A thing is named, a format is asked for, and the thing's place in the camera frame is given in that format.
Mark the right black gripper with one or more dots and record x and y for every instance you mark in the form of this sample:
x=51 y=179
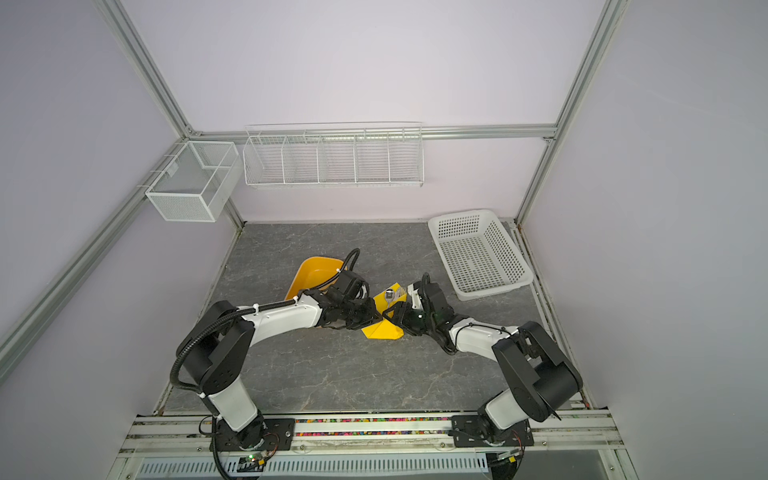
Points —
x=402 y=316

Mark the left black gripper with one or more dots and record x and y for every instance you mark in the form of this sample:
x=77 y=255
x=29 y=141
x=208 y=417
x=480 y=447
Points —
x=370 y=317

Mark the yellow paper napkin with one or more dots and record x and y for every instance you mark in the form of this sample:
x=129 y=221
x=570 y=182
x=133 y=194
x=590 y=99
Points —
x=384 y=329

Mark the white perforated plastic basket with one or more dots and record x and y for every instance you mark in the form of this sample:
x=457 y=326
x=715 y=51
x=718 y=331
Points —
x=479 y=255

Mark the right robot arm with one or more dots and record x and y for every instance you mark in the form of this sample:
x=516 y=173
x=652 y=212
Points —
x=540 y=377

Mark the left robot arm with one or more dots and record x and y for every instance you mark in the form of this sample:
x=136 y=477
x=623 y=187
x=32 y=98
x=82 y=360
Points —
x=209 y=360

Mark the yellow plastic tray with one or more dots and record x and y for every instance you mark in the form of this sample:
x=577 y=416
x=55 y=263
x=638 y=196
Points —
x=312 y=272

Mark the white vent grille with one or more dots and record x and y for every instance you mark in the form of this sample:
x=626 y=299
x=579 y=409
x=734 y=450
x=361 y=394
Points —
x=323 y=466

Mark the white mesh box basket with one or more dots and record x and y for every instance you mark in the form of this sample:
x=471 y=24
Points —
x=197 y=182

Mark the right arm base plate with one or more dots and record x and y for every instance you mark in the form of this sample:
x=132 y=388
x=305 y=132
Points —
x=475 y=431

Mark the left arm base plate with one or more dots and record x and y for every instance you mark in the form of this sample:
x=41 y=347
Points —
x=270 y=434

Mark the white wire shelf rack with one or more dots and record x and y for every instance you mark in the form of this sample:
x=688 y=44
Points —
x=336 y=154

